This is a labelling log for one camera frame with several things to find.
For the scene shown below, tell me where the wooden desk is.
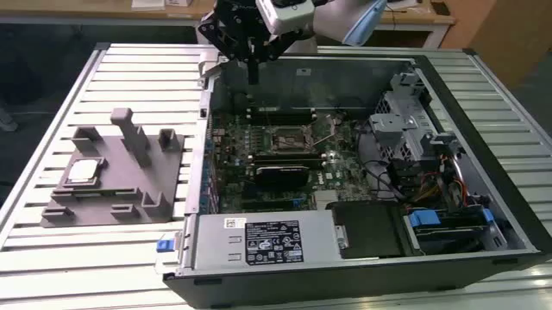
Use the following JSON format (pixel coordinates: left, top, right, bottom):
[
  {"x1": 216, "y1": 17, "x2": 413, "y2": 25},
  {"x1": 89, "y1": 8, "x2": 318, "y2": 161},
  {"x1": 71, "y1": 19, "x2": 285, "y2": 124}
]
[{"x1": 0, "y1": 0, "x2": 459, "y2": 49}]

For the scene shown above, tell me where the silver CPU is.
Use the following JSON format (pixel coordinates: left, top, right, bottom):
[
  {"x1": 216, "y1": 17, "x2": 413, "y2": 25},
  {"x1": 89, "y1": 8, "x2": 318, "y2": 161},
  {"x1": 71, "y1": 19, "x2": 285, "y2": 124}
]
[{"x1": 67, "y1": 158, "x2": 103, "y2": 185}]

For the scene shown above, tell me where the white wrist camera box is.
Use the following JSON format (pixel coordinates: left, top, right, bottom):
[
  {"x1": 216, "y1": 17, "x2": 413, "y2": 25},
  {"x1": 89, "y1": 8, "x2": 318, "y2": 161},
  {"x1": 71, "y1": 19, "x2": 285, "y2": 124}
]
[{"x1": 254, "y1": 0, "x2": 318, "y2": 35}]

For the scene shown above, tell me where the black wire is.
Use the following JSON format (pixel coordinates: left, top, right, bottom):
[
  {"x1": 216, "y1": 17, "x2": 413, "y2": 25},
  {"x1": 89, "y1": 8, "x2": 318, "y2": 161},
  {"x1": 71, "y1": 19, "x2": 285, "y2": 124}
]
[{"x1": 361, "y1": 160, "x2": 409, "y2": 203}]

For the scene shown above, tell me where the metal disk bay cage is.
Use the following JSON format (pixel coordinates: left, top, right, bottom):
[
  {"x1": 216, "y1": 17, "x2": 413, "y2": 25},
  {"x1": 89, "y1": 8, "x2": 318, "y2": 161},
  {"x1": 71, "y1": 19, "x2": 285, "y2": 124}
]
[{"x1": 369, "y1": 72, "x2": 466, "y2": 162}]

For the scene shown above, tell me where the grey parts rack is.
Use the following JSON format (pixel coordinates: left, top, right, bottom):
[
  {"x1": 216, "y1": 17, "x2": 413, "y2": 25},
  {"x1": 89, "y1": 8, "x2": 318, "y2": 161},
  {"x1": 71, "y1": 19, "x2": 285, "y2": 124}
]
[{"x1": 39, "y1": 107, "x2": 188, "y2": 229}]

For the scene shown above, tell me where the green motherboard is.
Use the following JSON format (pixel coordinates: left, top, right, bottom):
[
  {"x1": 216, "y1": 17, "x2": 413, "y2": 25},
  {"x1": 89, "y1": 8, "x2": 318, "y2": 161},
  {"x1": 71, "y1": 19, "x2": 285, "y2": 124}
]
[{"x1": 206, "y1": 109, "x2": 389, "y2": 214}]

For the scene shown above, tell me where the silver power supply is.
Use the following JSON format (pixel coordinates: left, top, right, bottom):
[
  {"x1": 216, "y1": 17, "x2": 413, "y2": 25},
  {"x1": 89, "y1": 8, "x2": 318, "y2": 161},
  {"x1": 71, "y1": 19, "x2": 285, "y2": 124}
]
[{"x1": 189, "y1": 212, "x2": 343, "y2": 271}]

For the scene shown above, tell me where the black open PC case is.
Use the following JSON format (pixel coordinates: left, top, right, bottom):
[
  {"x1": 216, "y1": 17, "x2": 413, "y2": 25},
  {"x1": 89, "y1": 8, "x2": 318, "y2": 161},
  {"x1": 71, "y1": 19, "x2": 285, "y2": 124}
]
[{"x1": 162, "y1": 48, "x2": 552, "y2": 310}]

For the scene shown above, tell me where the CPU socket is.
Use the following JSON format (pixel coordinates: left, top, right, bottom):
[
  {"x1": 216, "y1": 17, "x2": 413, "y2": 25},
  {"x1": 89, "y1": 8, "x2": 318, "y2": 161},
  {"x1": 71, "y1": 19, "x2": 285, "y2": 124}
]
[{"x1": 268, "y1": 125, "x2": 314, "y2": 152}]

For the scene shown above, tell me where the blue disk carrier handle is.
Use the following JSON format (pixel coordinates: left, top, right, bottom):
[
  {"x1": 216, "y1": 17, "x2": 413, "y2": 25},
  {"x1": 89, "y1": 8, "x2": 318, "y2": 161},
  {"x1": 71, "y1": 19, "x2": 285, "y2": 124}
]
[{"x1": 408, "y1": 209, "x2": 441, "y2": 229}]

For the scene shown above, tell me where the grey chair base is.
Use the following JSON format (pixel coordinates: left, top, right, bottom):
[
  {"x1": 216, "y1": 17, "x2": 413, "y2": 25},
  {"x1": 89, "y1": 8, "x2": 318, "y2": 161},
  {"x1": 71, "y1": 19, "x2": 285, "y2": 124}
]
[{"x1": 0, "y1": 103, "x2": 19, "y2": 132}]

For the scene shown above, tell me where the silver heat sink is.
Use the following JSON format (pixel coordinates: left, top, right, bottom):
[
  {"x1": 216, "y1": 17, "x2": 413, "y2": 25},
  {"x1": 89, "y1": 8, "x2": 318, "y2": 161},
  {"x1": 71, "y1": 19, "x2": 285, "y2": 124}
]
[{"x1": 313, "y1": 190, "x2": 341, "y2": 208}]

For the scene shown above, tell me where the brown wooden cabinet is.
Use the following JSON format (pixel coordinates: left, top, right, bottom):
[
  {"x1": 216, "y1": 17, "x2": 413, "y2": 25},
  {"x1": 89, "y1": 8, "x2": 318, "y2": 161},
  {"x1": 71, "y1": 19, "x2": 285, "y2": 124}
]
[{"x1": 439, "y1": 0, "x2": 552, "y2": 90}]

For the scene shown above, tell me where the black graphics card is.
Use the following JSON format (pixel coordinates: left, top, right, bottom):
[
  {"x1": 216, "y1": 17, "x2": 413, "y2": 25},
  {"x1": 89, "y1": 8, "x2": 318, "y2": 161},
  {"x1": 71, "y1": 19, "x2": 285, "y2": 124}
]
[{"x1": 253, "y1": 165, "x2": 312, "y2": 189}]

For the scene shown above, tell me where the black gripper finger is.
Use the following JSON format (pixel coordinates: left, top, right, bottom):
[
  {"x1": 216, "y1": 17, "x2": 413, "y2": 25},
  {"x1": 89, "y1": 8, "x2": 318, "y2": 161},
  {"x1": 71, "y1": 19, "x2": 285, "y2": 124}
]
[
  {"x1": 253, "y1": 28, "x2": 304, "y2": 85},
  {"x1": 198, "y1": 12, "x2": 254, "y2": 85}
]

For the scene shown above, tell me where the coloured wire bundle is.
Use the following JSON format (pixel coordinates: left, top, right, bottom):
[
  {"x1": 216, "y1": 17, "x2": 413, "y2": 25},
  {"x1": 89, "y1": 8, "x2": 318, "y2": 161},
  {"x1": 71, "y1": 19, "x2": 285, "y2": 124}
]
[{"x1": 413, "y1": 154, "x2": 471, "y2": 207}]

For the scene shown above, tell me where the black label sticker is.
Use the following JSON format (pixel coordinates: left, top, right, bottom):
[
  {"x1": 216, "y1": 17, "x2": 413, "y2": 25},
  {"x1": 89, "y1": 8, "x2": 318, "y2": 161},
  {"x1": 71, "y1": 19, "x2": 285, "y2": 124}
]
[{"x1": 245, "y1": 220, "x2": 305, "y2": 266}]

